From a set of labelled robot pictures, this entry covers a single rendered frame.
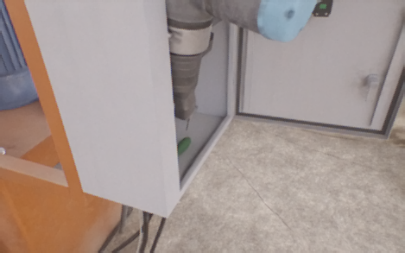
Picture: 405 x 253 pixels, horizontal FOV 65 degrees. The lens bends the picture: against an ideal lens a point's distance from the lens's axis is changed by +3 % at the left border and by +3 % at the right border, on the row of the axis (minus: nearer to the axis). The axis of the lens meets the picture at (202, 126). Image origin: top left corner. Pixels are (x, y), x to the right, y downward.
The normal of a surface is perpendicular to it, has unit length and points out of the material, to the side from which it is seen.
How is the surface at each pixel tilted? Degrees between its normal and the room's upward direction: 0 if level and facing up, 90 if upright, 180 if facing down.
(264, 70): 90
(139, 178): 90
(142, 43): 90
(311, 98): 90
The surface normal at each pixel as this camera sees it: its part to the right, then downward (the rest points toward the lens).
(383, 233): -0.02, -0.85
